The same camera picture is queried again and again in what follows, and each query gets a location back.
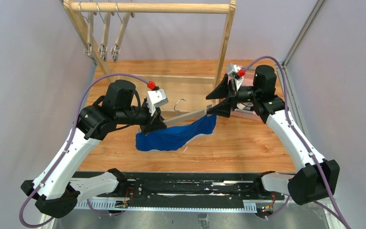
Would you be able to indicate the wooden hanger with blue underwear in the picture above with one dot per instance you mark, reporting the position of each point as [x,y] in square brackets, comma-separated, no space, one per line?
[179,116]

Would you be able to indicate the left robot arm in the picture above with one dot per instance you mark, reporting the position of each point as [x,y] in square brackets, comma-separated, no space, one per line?
[55,192]

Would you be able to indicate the aluminium frame rail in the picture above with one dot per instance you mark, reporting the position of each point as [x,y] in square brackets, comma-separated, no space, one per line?
[329,205]

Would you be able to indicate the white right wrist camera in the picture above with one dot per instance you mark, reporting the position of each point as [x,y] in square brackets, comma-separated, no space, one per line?
[236,75]

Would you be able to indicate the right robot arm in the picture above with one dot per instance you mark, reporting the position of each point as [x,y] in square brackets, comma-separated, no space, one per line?
[316,177]

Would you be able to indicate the pink plastic basket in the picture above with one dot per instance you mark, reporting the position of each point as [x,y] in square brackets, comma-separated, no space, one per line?
[248,81]

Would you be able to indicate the empty wooden clip hanger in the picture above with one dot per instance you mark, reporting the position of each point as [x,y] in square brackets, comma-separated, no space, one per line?
[89,21]

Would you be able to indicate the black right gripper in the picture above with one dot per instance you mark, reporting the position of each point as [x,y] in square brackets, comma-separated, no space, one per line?
[231,96]

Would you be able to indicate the grey underwear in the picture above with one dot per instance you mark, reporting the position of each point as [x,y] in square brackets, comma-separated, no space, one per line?
[245,106]

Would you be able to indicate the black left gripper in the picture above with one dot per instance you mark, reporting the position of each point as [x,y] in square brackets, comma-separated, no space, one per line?
[149,119]

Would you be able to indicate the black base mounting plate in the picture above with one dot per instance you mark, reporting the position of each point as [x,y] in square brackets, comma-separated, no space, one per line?
[197,192]

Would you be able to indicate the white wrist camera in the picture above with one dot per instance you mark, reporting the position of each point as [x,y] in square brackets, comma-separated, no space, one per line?
[236,75]
[156,99]

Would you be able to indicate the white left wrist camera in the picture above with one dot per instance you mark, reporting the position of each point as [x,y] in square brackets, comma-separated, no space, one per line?
[156,99]

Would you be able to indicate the wooden clip hanger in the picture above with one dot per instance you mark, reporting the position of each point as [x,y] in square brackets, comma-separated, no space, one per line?
[89,21]
[103,47]

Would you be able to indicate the blue underwear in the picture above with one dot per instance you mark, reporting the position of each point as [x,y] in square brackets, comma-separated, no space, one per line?
[175,137]

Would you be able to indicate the wooden clothes rack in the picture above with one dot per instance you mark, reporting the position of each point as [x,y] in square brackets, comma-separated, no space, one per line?
[177,82]

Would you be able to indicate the wooden hanger with grey underwear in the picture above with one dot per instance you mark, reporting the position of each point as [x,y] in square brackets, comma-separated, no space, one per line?
[115,51]

